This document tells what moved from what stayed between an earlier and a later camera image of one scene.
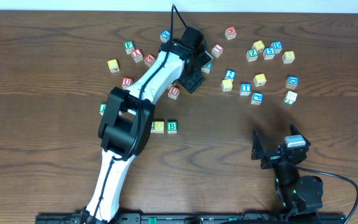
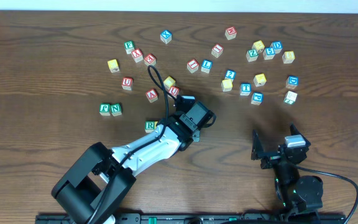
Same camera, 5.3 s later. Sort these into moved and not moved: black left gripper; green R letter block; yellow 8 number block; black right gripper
Moved: black left gripper
Not moved: black right gripper; green R letter block; yellow 8 number block
